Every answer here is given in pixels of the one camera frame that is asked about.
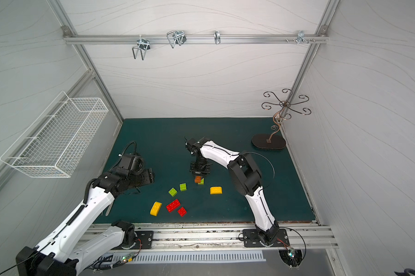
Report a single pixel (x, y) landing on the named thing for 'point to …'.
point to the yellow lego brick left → (156, 208)
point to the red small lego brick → (182, 211)
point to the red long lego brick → (173, 206)
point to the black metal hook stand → (261, 141)
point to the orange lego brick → (198, 179)
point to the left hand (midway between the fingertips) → (149, 176)
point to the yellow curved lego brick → (215, 190)
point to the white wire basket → (56, 142)
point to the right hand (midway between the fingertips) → (196, 176)
